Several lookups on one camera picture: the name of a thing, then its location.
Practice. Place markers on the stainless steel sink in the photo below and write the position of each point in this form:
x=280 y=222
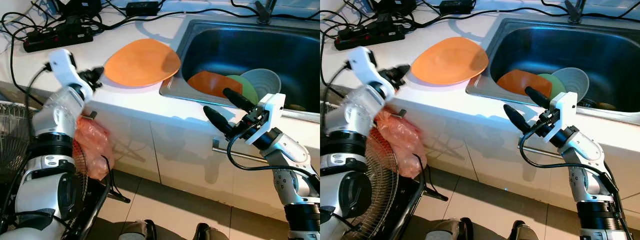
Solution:
x=240 y=45
x=550 y=45

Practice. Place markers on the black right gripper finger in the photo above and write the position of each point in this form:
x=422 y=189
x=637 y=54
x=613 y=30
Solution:
x=516 y=118
x=538 y=98
x=218 y=120
x=240 y=100

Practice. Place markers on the green plastic plate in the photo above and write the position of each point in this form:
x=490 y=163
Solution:
x=555 y=82
x=245 y=82

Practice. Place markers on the black faucet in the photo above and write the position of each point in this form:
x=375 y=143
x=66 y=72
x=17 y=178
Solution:
x=265 y=15
x=575 y=14

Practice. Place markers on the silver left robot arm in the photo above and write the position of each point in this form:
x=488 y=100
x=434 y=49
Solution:
x=55 y=115
x=357 y=117

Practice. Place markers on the black power adapter brick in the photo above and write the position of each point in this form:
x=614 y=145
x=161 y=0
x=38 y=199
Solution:
x=142 y=8
x=456 y=6

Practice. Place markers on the orange plastic plate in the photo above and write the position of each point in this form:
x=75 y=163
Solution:
x=450 y=60
x=142 y=62

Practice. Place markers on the white kitchen base cabinet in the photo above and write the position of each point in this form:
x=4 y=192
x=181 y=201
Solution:
x=165 y=145
x=475 y=145

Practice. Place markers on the orange plastic bowl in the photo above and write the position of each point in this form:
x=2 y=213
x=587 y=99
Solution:
x=520 y=81
x=210 y=82

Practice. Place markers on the black power strip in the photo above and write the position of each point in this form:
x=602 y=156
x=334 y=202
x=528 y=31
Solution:
x=370 y=37
x=55 y=40

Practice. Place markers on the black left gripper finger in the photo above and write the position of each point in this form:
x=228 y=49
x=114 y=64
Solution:
x=401 y=83
x=96 y=83
x=96 y=73
x=401 y=71

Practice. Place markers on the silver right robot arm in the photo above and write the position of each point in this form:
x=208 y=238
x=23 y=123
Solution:
x=290 y=150
x=585 y=150

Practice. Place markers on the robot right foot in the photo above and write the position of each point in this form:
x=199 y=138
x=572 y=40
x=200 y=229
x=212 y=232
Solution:
x=210 y=232
x=522 y=232

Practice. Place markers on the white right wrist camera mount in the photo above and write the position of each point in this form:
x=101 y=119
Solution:
x=565 y=107
x=272 y=107

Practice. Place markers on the black plug-in charger block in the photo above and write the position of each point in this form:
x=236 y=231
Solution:
x=80 y=6
x=395 y=6

